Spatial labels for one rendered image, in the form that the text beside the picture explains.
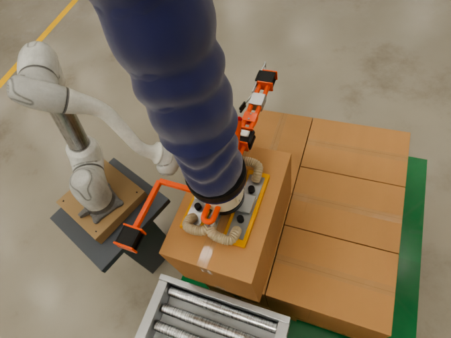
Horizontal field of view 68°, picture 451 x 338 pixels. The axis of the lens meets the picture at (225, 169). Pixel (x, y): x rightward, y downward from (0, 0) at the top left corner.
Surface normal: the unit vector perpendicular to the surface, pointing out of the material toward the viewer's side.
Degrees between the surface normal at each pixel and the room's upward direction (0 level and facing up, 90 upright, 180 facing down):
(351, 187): 0
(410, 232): 0
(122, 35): 79
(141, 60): 92
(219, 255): 0
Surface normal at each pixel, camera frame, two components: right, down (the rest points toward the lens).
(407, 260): -0.16, -0.52
